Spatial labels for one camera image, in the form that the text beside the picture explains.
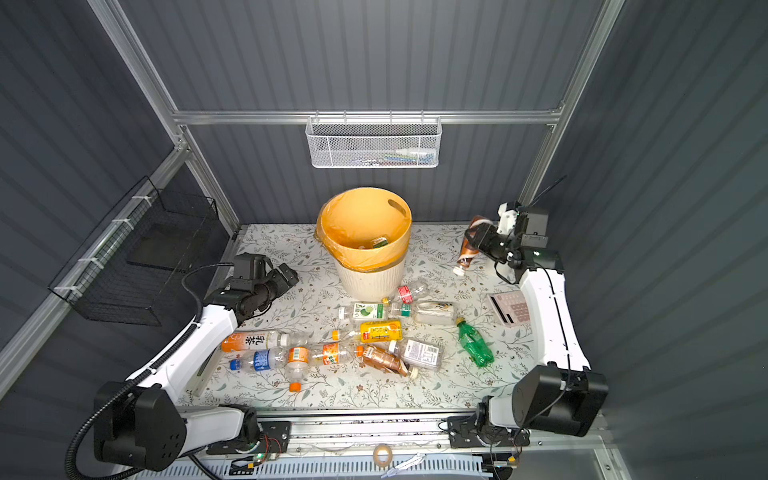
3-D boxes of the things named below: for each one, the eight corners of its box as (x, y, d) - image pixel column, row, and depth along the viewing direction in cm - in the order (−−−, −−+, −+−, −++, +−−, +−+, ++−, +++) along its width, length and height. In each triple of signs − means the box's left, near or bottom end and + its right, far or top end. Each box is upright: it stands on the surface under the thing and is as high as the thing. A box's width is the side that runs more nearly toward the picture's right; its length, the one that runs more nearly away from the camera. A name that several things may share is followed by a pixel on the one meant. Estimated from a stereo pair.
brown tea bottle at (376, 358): (355, 359, 87) (353, 353, 83) (362, 346, 90) (361, 339, 86) (402, 384, 83) (403, 379, 79) (409, 370, 85) (410, 364, 81)
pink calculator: (502, 327, 94) (505, 322, 92) (489, 299, 101) (492, 293, 98) (532, 322, 95) (536, 317, 93) (518, 294, 102) (521, 289, 100)
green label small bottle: (338, 324, 96) (336, 317, 92) (340, 309, 99) (338, 302, 96) (385, 324, 95) (385, 317, 92) (385, 309, 99) (385, 302, 96)
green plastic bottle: (479, 370, 86) (482, 365, 83) (448, 328, 94) (450, 322, 91) (495, 360, 88) (499, 354, 85) (463, 319, 96) (466, 313, 93)
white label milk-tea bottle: (414, 325, 95) (415, 316, 91) (413, 309, 99) (414, 300, 94) (455, 325, 95) (458, 316, 91) (453, 309, 99) (456, 300, 94)
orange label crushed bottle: (310, 368, 87) (306, 361, 82) (313, 349, 90) (309, 341, 86) (354, 368, 87) (352, 361, 82) (356, 349, 90) (354, 341, 86)
